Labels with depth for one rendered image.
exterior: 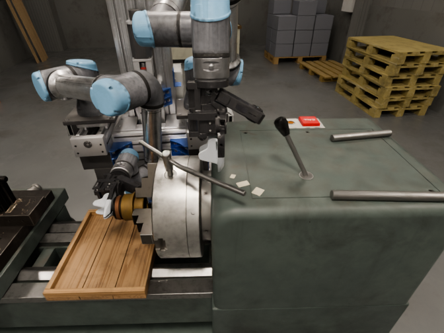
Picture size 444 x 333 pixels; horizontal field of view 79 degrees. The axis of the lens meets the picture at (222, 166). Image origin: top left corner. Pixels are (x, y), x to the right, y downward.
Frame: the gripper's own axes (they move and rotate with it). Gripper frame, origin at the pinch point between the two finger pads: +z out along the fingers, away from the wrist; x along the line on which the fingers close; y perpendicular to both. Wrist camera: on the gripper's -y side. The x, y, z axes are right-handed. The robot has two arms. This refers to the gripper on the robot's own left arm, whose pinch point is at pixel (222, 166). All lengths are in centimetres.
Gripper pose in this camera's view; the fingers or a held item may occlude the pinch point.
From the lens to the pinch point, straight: 64.9
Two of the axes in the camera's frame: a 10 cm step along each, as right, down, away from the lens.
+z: 0.0, 9.1, 4.1
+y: -10.0, 0.2, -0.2
